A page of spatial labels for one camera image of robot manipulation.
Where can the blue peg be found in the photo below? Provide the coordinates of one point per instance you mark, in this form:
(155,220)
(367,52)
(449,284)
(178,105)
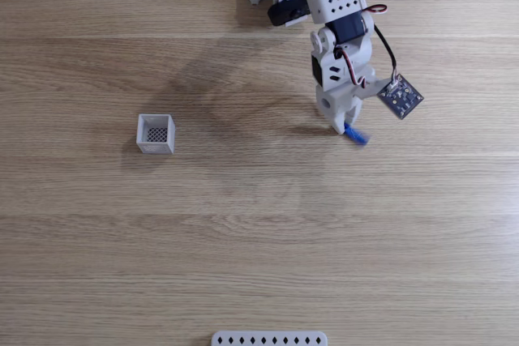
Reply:
(359,136)

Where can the small white lattice crate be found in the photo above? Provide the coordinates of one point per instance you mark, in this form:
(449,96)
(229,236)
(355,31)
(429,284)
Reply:
(156,137)

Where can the white perforated plate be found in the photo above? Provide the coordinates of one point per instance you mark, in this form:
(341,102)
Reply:
(267,340)

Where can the square camera circuit board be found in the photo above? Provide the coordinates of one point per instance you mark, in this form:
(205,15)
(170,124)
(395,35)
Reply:
(400,96)

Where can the black cylindrical camera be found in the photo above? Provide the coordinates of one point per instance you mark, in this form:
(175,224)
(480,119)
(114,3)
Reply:
(286,11)

